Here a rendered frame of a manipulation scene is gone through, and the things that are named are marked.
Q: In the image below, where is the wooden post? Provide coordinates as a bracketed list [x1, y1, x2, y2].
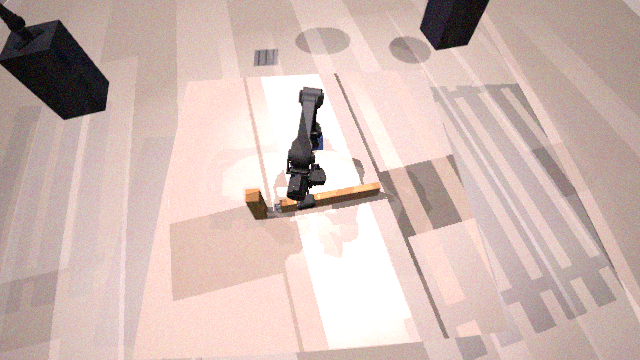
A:
[244, 188, 268, 220]

